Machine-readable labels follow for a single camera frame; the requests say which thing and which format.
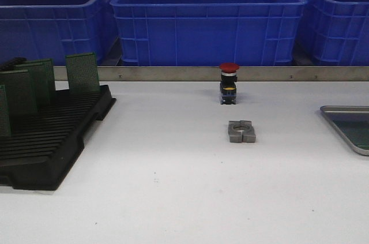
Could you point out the blue plastic crate right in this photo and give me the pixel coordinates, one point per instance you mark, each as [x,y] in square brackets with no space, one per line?
[335,32]

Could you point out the blue plastic crate left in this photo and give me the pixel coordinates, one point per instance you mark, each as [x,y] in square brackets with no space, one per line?
[38,29]

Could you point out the red emergency stop button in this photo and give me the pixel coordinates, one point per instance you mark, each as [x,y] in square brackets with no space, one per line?
[227,84]

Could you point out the grey metal clamp block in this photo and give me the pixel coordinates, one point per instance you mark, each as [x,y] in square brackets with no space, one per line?
[241,131]

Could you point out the blue plastic crate centre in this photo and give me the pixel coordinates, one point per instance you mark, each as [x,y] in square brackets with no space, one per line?
[207,32]

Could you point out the green perfboard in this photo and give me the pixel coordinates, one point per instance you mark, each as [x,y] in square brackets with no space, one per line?
[356,133]
[42,75]
[5,120]
[82,73]
[20,93]

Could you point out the silver metal tray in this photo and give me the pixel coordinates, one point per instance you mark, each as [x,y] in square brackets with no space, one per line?
[346,113]

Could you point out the black slotted board rack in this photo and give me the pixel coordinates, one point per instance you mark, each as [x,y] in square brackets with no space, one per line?
[44,147]

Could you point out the steel table edge rail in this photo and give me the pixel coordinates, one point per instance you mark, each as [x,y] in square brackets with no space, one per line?
[262,73]

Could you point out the blue plastic crate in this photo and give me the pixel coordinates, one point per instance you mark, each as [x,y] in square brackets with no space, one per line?
[38,29]
[335,32]
[207,32]

